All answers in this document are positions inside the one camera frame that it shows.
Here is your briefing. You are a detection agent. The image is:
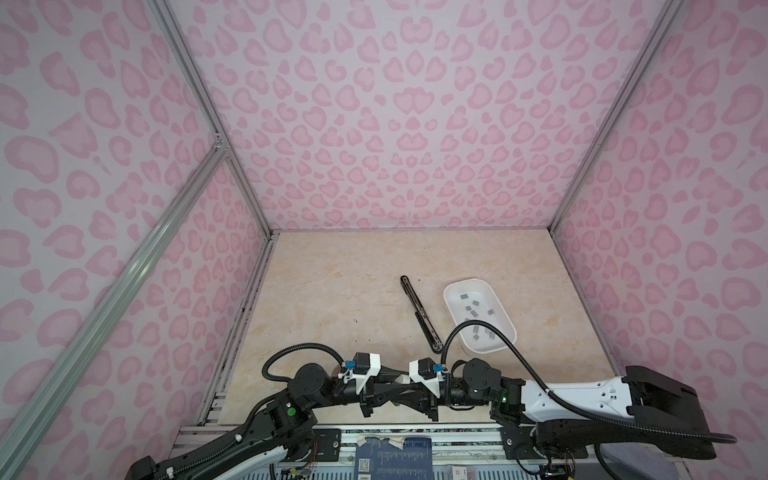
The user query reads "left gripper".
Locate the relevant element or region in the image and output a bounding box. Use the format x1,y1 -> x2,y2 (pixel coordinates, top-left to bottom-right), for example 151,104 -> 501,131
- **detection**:
309,363 -> 409,419

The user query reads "black stapler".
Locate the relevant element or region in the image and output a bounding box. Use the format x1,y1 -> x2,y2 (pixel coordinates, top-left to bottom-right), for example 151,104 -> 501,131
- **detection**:
400,275 -> 443,354

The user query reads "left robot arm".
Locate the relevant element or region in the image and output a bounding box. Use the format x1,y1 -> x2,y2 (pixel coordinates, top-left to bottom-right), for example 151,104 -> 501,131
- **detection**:
125,343 -> 436,479

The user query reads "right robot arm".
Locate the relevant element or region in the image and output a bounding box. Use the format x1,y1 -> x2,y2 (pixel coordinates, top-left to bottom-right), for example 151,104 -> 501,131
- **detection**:
390,320 -> 737,463

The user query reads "white plastic tray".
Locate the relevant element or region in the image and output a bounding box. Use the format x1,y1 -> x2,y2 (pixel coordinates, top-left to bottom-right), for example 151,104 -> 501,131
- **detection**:
443,278 -> 517,355

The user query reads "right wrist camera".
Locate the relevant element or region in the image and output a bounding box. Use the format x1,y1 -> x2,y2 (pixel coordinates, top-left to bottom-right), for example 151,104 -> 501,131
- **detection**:
408,358 -> 445,398

